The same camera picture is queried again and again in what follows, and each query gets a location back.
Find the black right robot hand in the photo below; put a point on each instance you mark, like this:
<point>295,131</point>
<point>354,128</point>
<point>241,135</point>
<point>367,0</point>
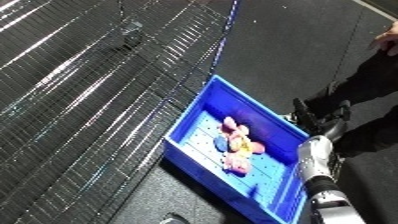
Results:
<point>314,121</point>

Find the person's hand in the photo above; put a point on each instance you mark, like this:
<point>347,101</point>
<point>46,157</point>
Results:
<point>388,38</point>

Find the pink plush toy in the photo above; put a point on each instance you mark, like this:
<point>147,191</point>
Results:
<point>237,146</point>

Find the pale right robot arm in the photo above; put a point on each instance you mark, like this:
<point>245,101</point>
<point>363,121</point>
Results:
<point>320,166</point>

